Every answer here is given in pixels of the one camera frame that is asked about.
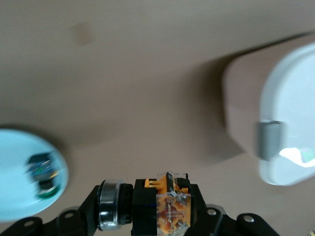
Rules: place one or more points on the orange push-button switch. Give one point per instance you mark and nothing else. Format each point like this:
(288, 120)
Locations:
(152, 204)

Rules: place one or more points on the blue switch with green button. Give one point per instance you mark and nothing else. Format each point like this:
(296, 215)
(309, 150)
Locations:
(43, 174)

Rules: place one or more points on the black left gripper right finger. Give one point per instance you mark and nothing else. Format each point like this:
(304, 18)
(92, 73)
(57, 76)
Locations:
(216, 223)

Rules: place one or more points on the light blue round plate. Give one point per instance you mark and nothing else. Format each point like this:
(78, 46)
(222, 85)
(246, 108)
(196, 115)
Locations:
(17, 159)

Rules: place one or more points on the white lunch box grey clips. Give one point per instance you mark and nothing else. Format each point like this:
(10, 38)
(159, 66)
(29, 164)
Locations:
(290, 98)

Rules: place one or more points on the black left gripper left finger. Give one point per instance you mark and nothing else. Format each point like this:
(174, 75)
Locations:
(73, 221)

